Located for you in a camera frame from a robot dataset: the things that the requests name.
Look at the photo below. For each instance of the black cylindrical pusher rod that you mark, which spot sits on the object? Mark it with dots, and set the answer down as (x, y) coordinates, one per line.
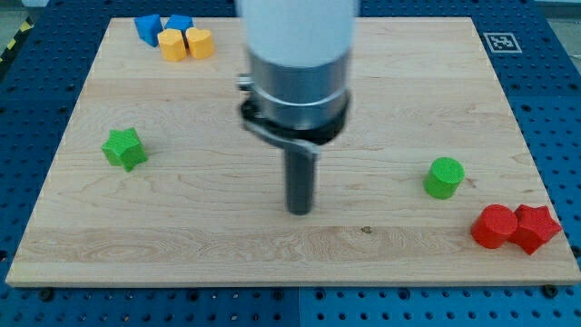
(299, 173)

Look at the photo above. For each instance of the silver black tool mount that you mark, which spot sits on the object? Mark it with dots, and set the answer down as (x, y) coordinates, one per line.
(295, 108)

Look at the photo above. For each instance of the green cylinder block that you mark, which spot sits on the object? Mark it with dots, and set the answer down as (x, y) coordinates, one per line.
(444, 176)

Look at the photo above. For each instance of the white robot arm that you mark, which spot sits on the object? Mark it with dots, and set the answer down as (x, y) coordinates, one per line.
(298, 32)

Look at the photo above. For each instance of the wooden board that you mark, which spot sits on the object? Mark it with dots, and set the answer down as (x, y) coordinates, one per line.
(158, 182)

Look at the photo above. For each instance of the yellow heart block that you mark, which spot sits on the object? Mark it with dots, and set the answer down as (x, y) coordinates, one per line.
(200, 42)

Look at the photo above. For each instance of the yellow block left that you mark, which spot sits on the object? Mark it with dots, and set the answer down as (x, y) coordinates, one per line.
(171, 45)

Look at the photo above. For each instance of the blue block right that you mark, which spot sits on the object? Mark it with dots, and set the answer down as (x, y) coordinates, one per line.
(179, 22)

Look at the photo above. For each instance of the blue block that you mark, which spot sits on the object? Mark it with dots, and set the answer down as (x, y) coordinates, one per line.
(148, 27)
(179, 22)

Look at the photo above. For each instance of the blue block left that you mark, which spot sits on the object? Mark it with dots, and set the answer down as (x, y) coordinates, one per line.
(148, 27)

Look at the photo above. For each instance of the green star block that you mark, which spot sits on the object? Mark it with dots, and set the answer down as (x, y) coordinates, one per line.
(124, 148)

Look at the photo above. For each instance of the red cylinder block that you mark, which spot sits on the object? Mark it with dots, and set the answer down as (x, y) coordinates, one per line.
(494, 226)

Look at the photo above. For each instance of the white fiducial marker tag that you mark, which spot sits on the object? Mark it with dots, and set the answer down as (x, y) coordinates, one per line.
(502, 43)

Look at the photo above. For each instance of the red star block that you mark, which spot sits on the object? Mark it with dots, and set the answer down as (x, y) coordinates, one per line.
(535, 228)

